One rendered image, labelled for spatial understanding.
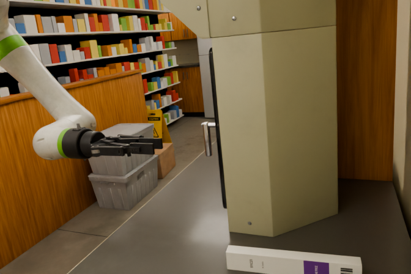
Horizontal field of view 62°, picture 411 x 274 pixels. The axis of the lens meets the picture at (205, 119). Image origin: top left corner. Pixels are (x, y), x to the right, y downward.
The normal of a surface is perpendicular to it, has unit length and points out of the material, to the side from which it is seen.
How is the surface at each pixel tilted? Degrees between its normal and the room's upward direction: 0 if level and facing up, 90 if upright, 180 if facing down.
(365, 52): 90
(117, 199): 96
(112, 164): 95
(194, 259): 0
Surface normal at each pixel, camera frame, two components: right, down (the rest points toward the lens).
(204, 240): -0.10, -0.97
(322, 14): 0.40, 0.18
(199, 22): -0.36, 0.25
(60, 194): 0.93, 0.00
